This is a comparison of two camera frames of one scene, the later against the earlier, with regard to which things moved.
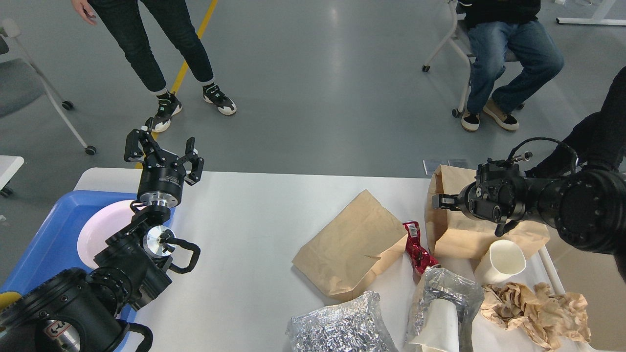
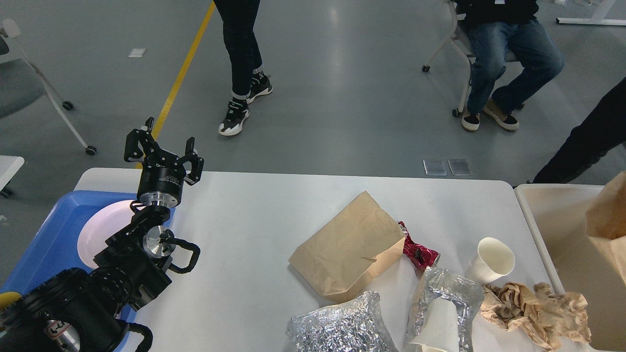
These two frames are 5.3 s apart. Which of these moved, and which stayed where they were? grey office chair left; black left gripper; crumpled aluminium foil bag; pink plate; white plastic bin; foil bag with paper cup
Moved: white plastic bin
Stayed: crumpled aluminium foil bag; black left gripper; foil bag with paper cup; pink plate; grey office chair left
